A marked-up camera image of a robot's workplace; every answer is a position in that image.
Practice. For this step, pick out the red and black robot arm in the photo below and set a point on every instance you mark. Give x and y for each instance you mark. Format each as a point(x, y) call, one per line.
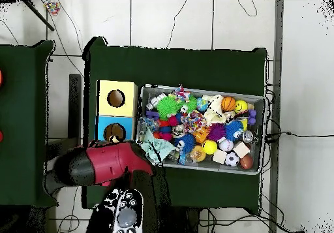
point(109, 162)

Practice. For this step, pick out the large green spiky ball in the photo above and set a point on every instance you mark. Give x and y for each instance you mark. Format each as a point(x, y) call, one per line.
point(168, 107)

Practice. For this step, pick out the black and white soccer ball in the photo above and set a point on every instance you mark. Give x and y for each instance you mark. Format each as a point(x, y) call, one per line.
point(232, 159)

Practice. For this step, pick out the purple spiky ball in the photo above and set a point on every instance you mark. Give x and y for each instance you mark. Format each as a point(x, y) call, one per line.
point(216, 132)

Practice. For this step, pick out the brown football toy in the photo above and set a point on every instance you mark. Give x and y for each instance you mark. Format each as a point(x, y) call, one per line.
point(246, 162)

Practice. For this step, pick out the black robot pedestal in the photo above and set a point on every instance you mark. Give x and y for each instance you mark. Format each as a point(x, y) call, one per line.
point(180, 221)

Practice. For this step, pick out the dark green side table cloth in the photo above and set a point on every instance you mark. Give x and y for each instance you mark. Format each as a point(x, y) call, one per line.
point(23, 113)

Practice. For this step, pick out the wooden box with three holes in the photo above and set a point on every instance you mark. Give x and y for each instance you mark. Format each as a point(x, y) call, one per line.
point(114, 110)

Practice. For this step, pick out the black rod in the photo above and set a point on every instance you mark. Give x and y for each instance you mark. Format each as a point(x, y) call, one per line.
point(39, 15)

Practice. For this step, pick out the plain yellow ball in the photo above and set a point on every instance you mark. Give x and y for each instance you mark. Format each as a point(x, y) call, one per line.
point(209, 147)

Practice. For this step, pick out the orange basketball toy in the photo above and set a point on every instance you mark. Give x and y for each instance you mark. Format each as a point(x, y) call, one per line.
point(228, 104)

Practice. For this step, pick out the black upright panel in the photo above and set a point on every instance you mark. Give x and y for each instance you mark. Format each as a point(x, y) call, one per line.
point(75, 113)

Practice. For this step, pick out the yellow smiley face ball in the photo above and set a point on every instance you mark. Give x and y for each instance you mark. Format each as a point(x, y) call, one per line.
point(241, 106)

